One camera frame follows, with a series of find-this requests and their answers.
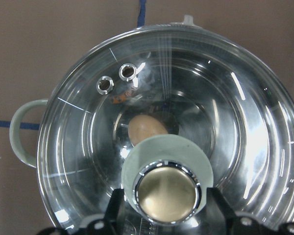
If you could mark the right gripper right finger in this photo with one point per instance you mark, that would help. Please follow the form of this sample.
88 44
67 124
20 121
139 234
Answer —
222 220

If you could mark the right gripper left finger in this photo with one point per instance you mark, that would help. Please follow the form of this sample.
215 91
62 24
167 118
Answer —
109 223

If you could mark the brown egg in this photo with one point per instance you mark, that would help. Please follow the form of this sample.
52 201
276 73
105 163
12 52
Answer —
142 127

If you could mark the glass pot lid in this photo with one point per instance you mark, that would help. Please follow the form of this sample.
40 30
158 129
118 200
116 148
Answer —
166 122

